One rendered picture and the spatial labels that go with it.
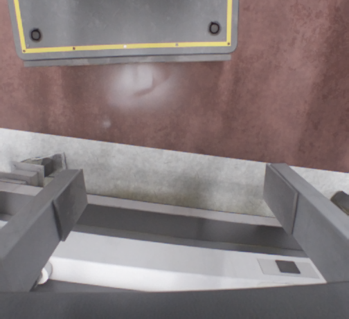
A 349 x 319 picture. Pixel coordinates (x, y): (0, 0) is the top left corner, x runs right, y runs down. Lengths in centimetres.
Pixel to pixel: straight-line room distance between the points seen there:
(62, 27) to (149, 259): 71
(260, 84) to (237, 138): 27
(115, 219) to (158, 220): 15
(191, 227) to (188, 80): 62
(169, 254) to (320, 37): 113
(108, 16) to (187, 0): 24
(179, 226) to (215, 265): 50
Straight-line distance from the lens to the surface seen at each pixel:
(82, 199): 17
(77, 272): 43
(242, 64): 116
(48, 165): 125
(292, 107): 127
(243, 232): 98
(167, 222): 91
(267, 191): 17
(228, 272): 43
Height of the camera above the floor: 112
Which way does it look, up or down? 73 degrees down
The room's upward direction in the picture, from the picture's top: 178 degrees clockwise
